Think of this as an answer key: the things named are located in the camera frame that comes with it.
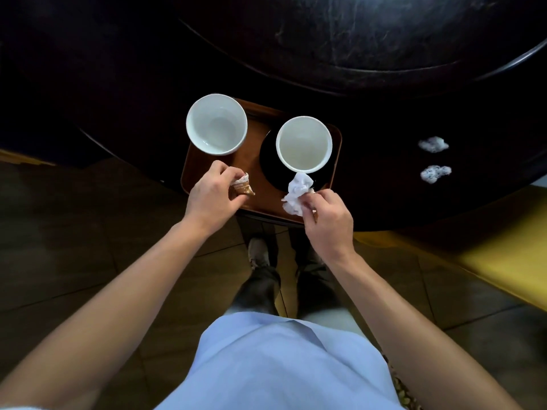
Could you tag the person's right hand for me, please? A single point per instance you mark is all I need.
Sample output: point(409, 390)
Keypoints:
point(329, 228)

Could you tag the person's left hand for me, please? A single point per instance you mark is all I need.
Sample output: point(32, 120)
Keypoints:
point(209, 200)

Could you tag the person's left thumb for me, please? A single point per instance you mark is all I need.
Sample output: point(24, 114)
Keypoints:
point(239, 201)

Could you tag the person's right thumb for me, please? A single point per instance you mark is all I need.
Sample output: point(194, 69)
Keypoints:
point(308, 204)

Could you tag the brown paper wrapper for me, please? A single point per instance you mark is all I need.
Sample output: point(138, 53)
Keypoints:
point(242, 186)

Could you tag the person's left forearm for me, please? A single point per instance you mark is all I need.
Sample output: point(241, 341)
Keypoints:
point(102, 324)

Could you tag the person's right forearm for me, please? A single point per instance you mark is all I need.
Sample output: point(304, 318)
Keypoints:
point(410, 337)

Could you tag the brown wooden tray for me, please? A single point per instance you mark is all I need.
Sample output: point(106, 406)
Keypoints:
point(252, 166)

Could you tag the black round saucer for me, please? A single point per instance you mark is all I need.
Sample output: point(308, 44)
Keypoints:
point(269, 164)

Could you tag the grey shoe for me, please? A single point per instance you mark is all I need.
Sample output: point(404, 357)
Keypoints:
point(258, 251)

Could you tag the white ceramic cup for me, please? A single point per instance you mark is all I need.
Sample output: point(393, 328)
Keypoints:
point(304, 144)
point(216, 124)

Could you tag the dark trousers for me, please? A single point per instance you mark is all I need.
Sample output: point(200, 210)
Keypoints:
point(284, 286)

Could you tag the small crumpled white tissue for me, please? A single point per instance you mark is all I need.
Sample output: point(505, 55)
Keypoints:
point(434, 173)
point(433, 144)

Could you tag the light blue shirt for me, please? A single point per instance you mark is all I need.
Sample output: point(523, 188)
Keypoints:
point(282, 362)

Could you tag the yellow bench seat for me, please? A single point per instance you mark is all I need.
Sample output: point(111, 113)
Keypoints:
point(491, 247)

